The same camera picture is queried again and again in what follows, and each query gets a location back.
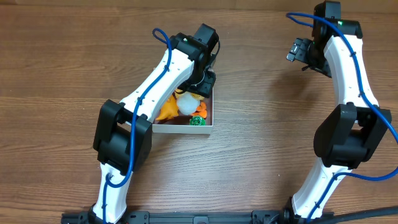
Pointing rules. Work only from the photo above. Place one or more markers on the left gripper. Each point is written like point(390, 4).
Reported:
point(206, 82)

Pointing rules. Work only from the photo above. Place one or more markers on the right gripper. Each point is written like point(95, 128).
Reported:
point(306, 51)

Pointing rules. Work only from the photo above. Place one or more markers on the white duck plush toy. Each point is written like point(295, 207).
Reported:
point(189, 106)

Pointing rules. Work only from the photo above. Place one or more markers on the green ridged round cap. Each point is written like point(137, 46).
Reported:
point(197, 121)

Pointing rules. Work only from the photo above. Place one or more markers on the orange dinosaur toy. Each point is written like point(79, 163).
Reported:
point(169, 109)

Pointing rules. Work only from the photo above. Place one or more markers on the yellow ridged round cap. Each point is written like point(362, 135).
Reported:
point(197, 97)

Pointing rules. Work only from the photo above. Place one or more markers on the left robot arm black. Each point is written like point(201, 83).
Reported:
point(123, 136)

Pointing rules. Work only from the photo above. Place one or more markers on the white box pink inside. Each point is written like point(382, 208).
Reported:
point(186, 128)

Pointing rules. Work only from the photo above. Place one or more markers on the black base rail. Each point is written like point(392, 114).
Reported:
point(254, 217)

